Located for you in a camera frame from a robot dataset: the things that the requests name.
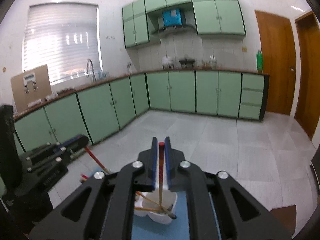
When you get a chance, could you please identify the brown wooden stool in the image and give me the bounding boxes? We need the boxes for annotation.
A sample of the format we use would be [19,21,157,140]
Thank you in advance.
[270,205,297,236]

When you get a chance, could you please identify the green plastic bottle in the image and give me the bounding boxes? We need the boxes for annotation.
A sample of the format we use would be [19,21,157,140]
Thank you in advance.
[256,50,263,73]

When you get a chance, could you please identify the wooden chopstick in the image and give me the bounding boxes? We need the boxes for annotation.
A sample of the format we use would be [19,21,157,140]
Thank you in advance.
[136,191,163,209]
[158,142,165,207]
[84,147,111,174]

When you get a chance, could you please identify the window blind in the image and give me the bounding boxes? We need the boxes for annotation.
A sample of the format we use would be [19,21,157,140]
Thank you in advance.
[22,2,103,85]

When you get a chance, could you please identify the white cooking pot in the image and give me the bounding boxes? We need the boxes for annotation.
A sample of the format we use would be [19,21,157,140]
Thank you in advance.
[162,55,174,69]

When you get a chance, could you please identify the blue table mat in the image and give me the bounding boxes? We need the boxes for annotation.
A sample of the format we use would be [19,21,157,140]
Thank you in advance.
[131,192,190,240]

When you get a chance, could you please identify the green lower kitchen cabinets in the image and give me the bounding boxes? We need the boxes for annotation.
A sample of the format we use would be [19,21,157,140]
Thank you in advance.
[14,70,270,153]

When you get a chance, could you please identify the green upper kitchen cabinets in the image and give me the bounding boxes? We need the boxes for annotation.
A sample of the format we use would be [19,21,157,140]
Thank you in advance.
[122,0,246,49]

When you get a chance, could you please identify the white twin utensil holder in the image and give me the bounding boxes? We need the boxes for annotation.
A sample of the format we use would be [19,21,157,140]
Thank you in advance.
[134,189,178,225]

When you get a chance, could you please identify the wooden door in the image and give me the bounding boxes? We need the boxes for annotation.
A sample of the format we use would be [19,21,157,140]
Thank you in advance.
[295,12,319,139]
[255,10,296,115]

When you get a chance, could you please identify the chrome sink faucet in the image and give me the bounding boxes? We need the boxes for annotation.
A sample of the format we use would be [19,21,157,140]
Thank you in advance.
[86,59,97,82]

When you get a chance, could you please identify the range hood blue film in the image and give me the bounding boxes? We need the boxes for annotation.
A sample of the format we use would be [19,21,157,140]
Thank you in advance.
[149,8,196,37]

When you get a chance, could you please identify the black wok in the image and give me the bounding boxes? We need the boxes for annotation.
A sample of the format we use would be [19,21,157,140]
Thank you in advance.
[178,57,195,68]

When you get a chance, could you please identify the black chopstick silver band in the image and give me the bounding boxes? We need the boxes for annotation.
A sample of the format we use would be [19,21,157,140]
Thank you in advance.
[160,204,177,220]

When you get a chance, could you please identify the green kitchen cabinets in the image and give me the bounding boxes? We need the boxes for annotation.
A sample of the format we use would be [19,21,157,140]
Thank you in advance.
[122,0,246,49]
[14,70,270,153]

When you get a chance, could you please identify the cardboard box with printing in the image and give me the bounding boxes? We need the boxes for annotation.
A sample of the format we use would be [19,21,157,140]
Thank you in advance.
[11,64,52,113]

